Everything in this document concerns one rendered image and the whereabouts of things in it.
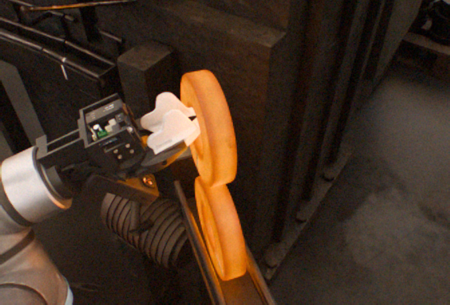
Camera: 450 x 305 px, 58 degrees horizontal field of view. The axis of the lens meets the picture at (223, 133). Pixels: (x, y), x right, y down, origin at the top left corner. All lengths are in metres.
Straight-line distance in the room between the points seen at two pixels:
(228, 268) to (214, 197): 0.10
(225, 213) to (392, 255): 1.04
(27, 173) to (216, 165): 0.22
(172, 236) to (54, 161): 0.39
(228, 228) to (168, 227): 0.32
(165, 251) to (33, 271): 0.34
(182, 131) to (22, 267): 0.26
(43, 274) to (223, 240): 0.23
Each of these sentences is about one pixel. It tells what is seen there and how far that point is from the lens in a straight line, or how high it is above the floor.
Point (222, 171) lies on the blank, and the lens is 0.50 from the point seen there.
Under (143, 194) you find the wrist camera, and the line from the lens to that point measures 0.58.
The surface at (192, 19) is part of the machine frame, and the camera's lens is 0.78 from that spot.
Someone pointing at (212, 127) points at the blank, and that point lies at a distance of 0.48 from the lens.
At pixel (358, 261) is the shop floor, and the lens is 1.48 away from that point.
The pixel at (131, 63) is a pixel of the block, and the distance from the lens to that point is 0.80.
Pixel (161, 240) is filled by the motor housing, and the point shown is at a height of 0.52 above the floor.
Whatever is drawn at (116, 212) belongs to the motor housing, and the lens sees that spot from 0.92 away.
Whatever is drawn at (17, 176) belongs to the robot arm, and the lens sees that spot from 0.53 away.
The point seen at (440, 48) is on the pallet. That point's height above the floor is 0.14.
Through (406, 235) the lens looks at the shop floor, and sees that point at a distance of 1.59.
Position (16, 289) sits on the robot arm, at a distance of 0.55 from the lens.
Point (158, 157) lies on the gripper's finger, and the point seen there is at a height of 0.87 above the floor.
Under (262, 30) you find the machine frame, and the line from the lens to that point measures 0.74.
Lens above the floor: 1.24
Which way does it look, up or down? 44 degrees down
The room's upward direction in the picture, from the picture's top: straight up
